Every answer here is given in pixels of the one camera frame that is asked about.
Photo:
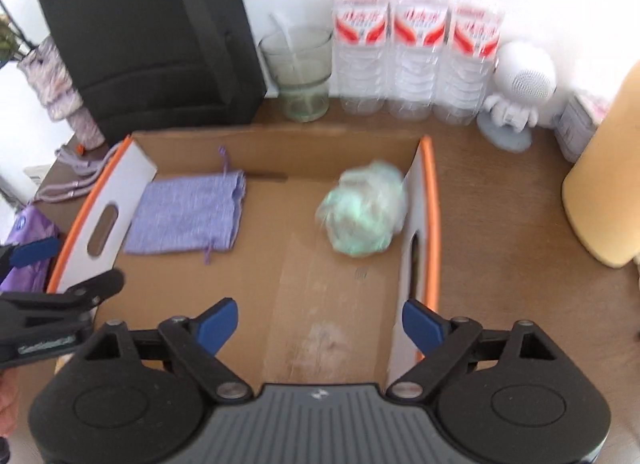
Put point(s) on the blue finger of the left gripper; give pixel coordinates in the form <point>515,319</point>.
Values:
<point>19,256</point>

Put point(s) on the right water bottle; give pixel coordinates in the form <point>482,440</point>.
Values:
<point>468,59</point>

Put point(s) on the purple textured vase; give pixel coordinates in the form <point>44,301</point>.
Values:
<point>47,75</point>

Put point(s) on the purple tissue pack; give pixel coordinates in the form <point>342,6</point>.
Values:
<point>30,225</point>

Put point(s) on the white robot speaker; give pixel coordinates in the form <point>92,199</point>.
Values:
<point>525,80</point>

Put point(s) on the dried pink flowers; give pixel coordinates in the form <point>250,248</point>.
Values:
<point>14,44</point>

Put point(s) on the water bottle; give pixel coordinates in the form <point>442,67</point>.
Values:
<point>468,59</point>
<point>360,44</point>
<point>417,33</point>

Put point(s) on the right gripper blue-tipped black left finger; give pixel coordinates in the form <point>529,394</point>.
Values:
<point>194,342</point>

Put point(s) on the red cardboard box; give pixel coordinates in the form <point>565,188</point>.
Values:
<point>307,314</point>

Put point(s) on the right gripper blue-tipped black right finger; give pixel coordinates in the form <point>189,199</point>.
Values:
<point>446,347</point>

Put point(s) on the left water bottle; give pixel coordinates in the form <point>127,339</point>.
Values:
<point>360,44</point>

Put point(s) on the glass cup with straw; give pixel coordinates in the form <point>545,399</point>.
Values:
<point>299,63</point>

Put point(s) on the green plastic wrap ball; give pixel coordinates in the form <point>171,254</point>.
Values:
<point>365,210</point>

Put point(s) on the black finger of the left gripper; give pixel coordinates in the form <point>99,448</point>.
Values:
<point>91,293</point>

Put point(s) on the person's left hand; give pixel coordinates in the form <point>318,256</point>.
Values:
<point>9,401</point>

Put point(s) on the middle water bottle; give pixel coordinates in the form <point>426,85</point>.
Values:
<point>417,33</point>

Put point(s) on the black paper bag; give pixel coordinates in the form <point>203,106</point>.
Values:
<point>158,64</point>

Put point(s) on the yellow thermos jug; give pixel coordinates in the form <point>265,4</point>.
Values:
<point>600,194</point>

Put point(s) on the purple knit pouch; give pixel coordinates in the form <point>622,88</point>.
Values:
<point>189,214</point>

